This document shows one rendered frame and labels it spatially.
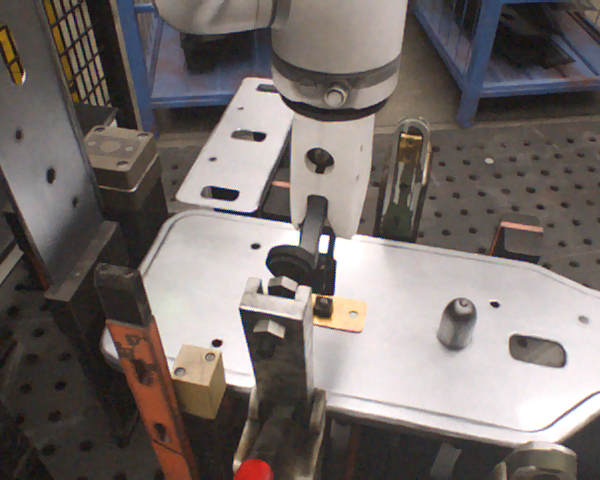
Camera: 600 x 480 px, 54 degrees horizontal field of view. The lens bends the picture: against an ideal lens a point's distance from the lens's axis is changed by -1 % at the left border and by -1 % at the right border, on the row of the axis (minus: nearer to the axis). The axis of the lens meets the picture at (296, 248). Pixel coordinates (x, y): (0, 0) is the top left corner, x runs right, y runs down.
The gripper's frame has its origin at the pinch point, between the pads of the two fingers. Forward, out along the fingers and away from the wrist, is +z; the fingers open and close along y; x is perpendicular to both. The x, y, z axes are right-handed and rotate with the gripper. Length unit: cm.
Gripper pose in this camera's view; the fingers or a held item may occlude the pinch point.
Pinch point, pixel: (326, 244)
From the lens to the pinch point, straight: 51.8
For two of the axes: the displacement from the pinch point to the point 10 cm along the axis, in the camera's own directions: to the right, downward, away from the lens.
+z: 0.0, 7.0, 7.1
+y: 2.3, -6.9, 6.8
